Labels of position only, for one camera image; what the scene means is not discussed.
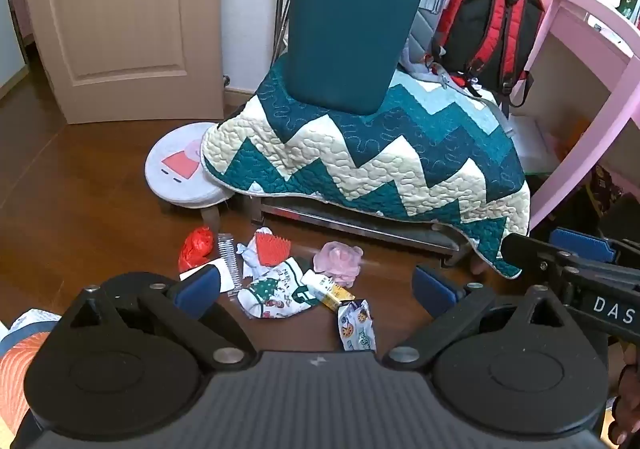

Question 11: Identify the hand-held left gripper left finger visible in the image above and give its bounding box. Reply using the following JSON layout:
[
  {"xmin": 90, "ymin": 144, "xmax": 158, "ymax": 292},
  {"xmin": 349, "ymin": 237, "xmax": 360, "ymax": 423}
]
[{"xmin": 67, "ymin": 265, "xmax": 257, "ymax": 370}]

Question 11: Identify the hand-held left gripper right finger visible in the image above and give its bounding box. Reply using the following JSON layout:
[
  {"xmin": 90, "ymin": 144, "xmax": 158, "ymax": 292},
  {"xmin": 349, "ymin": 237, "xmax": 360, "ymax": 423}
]
[{"xmin": 382, "ymin": 265, "xmax": 571, "ymax": 370}]

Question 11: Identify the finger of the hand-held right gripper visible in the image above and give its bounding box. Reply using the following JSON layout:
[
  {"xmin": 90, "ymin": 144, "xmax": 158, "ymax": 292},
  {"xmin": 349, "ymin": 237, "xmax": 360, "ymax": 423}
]
[
  {"xmin": 549, "ymin": 227, "xmax": 633, "ymax": 264},
  {"xmin": 501, "ymin": 234, "xmax": 561, "ymax": 280}
]

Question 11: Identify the pale blue paper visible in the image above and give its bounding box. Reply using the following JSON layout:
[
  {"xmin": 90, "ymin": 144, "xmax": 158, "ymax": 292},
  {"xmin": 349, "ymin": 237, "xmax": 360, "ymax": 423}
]
[{"xmin": 236, "ymin": 227, "xmax": 275, "ymax": 280}]

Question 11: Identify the red foam net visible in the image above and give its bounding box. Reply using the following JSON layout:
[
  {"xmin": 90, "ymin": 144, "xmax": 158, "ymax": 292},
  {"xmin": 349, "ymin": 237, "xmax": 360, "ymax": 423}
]
[{"xmin": 255, "ymin": 234, "xmax": 293, "ymax": 267}]

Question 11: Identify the white yellow drink bottle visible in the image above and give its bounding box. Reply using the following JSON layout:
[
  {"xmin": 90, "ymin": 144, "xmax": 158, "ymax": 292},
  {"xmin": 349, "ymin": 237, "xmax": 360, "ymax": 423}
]
[{"xmin": 300, "ymin": 270, "xmax": 356, "ymax": 312}]

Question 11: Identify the teal plastic bin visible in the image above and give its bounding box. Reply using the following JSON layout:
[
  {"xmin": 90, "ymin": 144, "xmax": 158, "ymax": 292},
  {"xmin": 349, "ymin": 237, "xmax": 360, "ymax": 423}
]
[{"xmin": 286, "ymin": 0, "xmax": 428, "ymax": 114}]

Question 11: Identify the person's right hand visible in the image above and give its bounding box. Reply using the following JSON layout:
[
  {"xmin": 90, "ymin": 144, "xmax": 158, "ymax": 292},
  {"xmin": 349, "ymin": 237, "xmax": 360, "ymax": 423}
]
[{"xmin": 607, "ymin": 344, "xmax": 640, "ymax": 447}]

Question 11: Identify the white paper sheet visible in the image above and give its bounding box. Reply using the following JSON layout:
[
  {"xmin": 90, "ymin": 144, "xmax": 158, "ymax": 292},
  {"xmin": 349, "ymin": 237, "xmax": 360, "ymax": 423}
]
[{"xmin": 179, "ymin": 256, "xmax": 236, "ymax": 295}]

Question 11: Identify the red plastic bag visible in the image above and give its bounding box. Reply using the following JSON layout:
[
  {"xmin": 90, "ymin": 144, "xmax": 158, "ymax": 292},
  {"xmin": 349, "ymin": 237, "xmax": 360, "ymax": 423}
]
[{"xmin": 179, "ymin": 225, "xmax": 215, "ymax": 274}]

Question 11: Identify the clear plastic binding comb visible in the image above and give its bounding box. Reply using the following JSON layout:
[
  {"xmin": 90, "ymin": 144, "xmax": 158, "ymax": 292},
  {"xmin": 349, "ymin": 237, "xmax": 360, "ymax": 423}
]
[{"xmin": 217, "ymin": 232, "xmax": 243, "ymax": 297}]

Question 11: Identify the white green printed wrapper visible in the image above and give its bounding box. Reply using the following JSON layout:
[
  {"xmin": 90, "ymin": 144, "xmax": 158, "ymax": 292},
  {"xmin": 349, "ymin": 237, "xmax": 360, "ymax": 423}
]
[{"xmin": 236, "ymin": 256, "xmax": 326, "ymax": 320}]

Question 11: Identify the blue white snack wrapper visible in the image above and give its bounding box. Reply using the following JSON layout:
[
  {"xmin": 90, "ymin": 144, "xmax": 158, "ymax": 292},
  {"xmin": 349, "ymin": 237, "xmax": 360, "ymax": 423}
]
[{"xmin": 337, "ymin": 299, "xmax": 377, "ymax": 353}]

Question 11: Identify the pink plastic bag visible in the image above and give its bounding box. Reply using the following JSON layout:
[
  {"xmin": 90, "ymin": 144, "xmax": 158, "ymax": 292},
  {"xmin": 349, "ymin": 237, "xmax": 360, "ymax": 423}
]
[{"xmin": 313, "ymin": 241, "xmax": 364, "ymax": 287}]

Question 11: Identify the round white stool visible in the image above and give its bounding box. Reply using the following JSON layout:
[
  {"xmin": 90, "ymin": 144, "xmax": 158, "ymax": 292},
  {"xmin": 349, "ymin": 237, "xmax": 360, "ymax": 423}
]
[{"xmin": 145, "ymin": 121, "xmax": 236, "ymax": 232}]

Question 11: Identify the teal cream zigzag quilt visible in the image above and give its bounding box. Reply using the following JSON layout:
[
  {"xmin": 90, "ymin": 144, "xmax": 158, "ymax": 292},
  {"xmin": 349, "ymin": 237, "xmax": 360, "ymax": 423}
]
[{"xmin": 200, "ymin": 63, "xmax": 531, "ymax": 278}]

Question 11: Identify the orange white striped cloth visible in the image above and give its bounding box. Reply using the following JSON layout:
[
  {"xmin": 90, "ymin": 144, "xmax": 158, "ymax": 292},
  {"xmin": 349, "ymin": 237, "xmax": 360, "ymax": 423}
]
[{"xmin": 0, "ymin": 309, "xmax": 66, "ymax": 435}]

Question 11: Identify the pink desk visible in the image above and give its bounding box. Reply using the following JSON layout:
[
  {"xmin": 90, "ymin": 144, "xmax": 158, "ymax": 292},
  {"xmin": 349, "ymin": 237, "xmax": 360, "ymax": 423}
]
[{"xmin": 522, "ymin": 0, "xmax": 640, "ymax": 232}]

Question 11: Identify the red black backpack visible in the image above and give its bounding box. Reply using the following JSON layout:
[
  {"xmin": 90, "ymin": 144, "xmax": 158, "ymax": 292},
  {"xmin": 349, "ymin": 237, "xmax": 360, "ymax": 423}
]
[{"xmin": 432, "ymin": 0, "xmax": 546, "ymax": 107}]

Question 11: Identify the beige wooden door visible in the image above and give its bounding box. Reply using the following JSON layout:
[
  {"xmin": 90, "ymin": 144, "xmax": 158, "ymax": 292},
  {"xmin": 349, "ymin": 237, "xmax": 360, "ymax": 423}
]
[{"xmin": 20, "ymin": 0, "xmax": 224, "ymax": 124}]

